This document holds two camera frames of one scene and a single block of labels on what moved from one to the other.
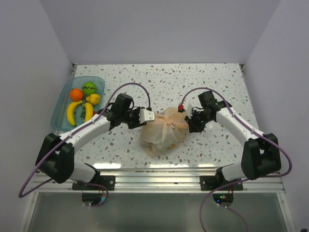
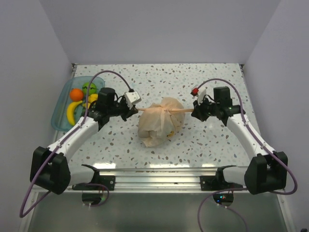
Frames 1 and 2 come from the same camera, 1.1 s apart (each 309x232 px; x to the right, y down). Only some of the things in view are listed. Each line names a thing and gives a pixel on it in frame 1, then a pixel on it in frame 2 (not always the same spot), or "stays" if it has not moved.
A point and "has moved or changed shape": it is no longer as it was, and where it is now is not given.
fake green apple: [89, 88] stays
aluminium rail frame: [159, 180] stays
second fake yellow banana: [70, 111] stays
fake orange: [76, 94] stays
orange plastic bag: [163, 135] has moved or changed shape
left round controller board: [92, 198] stays
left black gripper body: [133, 118] → [122, 108]
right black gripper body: [198, 120] → [207, 107]
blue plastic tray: [60, 121] stays
